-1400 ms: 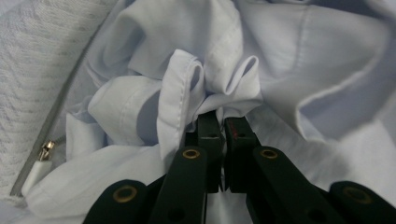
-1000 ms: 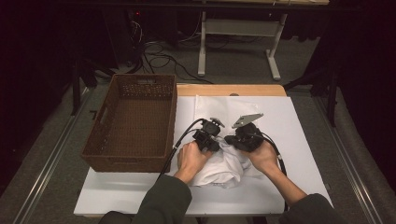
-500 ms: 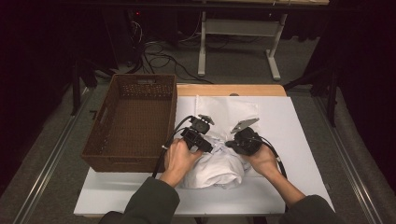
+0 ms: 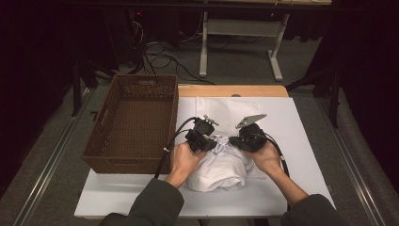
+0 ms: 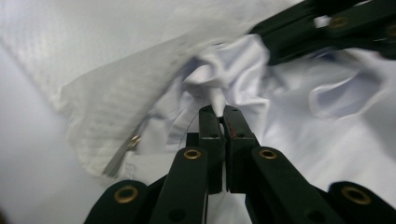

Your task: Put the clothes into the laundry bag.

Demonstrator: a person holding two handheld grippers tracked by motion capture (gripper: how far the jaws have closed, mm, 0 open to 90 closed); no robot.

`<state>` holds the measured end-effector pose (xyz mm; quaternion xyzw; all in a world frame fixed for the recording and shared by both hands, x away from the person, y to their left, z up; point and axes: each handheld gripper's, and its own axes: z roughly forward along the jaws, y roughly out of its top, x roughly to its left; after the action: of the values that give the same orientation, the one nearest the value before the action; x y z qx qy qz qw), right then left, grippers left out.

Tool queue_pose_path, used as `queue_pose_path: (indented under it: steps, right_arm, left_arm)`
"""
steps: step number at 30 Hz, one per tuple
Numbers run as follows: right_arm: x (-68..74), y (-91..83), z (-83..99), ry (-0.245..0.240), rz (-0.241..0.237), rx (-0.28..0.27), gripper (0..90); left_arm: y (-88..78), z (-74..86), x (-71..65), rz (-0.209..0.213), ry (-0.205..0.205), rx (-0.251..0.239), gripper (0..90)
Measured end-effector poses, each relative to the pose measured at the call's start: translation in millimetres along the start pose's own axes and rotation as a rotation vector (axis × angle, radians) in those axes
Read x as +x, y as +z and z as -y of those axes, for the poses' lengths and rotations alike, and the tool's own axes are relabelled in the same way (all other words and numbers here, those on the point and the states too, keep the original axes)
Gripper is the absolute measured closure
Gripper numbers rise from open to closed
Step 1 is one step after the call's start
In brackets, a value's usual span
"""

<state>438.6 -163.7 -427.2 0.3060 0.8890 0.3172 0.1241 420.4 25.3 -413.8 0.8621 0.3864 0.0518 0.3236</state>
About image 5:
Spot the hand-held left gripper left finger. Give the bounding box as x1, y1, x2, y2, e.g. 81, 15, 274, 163
186, 105, 225, 195

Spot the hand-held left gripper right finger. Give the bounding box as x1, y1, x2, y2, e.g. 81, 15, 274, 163
222, 105, 262, 194

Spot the white shirt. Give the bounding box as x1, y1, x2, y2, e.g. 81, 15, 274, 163
122, 33, 396, 224

